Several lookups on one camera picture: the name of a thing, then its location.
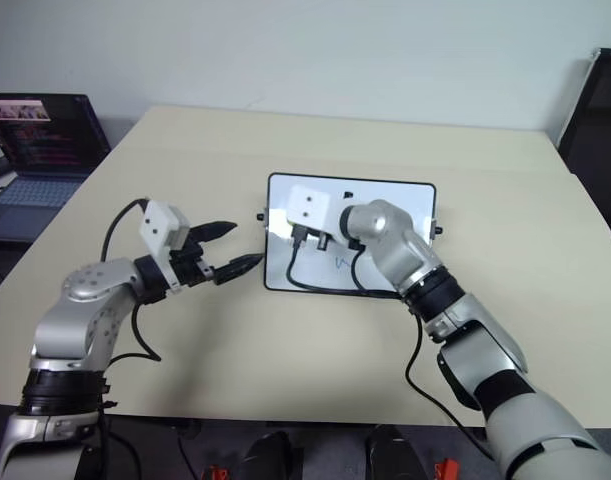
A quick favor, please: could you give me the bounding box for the small red part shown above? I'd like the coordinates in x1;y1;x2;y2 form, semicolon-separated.
433;457;460;480

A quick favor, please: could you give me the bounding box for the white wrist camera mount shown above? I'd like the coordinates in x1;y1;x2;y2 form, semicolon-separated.
286;184;347;235
138;199;191;264

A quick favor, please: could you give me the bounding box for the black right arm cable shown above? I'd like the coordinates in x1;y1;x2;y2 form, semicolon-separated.
286;234;495;460

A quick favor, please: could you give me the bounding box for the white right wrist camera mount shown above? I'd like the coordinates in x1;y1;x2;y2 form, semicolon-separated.
286;184;347;235

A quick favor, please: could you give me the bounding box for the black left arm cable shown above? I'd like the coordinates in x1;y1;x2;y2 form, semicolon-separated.
98;198;162;365

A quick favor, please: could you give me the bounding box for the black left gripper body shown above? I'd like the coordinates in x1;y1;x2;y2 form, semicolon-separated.
165;233;217;292

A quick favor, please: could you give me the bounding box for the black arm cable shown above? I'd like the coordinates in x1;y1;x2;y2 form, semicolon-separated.
286;234;495;460
98;198;162;365

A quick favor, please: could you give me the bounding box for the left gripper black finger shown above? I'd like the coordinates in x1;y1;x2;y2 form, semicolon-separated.
188;219;236;245
212;253;264;287

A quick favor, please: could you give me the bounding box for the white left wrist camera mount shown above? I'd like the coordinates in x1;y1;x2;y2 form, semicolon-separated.
138;199;191;264

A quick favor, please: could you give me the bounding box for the open dark laptop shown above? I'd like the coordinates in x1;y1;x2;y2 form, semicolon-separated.
0;93;113;245

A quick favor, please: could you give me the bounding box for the black chair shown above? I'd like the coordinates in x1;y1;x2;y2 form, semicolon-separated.
556;47;611;254

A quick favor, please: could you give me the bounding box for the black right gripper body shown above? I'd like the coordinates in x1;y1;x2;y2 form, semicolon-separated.
290;224;337;252

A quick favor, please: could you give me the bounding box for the black-framed small whiteboard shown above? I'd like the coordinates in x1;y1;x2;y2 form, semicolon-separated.
254;172;445;300

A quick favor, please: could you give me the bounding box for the dark rounded shape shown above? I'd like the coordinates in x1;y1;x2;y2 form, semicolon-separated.
242;430;293;480

